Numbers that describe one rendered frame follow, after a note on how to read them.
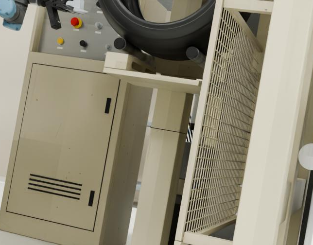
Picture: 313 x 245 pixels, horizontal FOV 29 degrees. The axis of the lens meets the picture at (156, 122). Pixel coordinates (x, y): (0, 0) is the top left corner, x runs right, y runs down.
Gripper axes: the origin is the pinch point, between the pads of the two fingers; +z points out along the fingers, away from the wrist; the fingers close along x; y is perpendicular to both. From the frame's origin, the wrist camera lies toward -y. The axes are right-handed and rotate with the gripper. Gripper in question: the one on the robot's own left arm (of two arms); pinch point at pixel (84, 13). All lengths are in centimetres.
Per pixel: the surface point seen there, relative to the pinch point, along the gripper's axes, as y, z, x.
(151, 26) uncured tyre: -0.3, 33.4, -12.7
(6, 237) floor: -105, -26, 38
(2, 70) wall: -31, -201, 270
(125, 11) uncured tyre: 2.3, 22.0, -12.8
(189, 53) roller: -5.9, 48.7, -8.9
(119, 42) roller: -8.5, 21.6, -8.9
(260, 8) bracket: 4, 78, -57
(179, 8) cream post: 15.5, 27.6, 28.0
